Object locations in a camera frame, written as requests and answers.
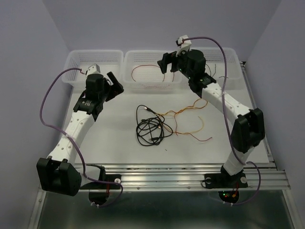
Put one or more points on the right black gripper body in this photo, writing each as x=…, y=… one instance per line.
x=179, y=63

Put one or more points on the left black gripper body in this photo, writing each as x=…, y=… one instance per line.
x=110, y=91

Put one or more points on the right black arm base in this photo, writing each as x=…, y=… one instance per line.
x=229, y=185

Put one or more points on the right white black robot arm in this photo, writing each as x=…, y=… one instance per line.
x=248, y=124

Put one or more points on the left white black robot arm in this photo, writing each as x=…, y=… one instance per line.
x=63, y=170

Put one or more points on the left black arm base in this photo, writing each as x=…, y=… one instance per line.
x=104, y=181

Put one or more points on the left white perforated basket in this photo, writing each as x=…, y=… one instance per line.
x=107, y=60

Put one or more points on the white perforated basket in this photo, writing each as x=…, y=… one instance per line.
x=141, y=72
x=215, y=63
x=107, y=60

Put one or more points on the middle white perforated basket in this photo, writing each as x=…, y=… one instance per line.
x=141, y=72

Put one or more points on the right white perforated basket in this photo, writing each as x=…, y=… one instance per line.
x=215, y=63

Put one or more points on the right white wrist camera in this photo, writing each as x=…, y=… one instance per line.
x=184, y=44

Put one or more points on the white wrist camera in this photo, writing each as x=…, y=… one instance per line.
x=184, y=44
x=93, y=69

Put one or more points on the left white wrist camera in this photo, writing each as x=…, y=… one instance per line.
x=93, y=69

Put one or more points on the aluminium extrusion rail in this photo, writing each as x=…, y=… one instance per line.
x=188, y=177

